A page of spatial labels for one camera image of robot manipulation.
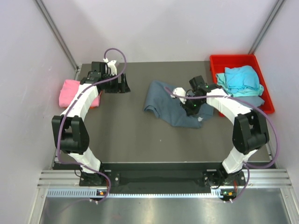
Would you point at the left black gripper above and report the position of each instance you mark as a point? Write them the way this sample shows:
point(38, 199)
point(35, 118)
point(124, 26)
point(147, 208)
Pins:
point(124, 88)

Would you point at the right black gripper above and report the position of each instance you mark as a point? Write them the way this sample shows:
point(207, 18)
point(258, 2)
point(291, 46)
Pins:
point(188, 111)

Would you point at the slate blue t shirt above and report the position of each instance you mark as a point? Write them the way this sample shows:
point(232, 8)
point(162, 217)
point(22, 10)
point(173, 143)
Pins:
point(164, 107)

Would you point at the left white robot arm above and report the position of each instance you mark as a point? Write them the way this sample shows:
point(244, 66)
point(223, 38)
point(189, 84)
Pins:
point(70, 134)

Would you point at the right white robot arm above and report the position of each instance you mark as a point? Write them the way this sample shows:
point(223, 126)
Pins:
point(250, 131)

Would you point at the orange folded t shirt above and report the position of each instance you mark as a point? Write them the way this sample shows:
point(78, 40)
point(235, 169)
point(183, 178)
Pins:
point(96, 102)

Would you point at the pink folded t shirt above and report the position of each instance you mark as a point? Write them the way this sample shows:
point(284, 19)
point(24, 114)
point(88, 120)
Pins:
point(72, 90)

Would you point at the cyan t shirt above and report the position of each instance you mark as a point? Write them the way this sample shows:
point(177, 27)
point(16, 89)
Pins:
point(240, 82)

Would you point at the grey blue t shirt in bin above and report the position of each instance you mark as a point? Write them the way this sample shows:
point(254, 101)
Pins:
point(254, 100)

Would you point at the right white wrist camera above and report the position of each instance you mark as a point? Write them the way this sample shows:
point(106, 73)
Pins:
point(180, 94)

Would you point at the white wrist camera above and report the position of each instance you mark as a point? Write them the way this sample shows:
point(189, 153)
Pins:
point(180, 94)
point(111, 66)

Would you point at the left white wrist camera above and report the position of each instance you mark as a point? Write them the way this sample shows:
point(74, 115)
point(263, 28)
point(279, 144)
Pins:
point(111, 66)

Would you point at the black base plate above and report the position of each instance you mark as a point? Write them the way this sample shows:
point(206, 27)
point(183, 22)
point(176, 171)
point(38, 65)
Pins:
point(152, 177)

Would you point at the left corner aluminium post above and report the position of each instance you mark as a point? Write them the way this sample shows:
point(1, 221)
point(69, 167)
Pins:
point(50, 22)

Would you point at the corner aluminium post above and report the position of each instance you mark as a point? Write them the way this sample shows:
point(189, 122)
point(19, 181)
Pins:
point(266, 25)
point(50, 22)

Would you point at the aluminium frame rail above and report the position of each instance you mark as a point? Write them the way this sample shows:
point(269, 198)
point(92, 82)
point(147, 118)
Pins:
point(265, 192)

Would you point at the grey slotted cable duct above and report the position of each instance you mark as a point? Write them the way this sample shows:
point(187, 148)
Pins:
point(97, 193)

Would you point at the right corner aluminium post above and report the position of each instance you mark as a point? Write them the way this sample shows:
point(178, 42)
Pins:
point(266, 25)

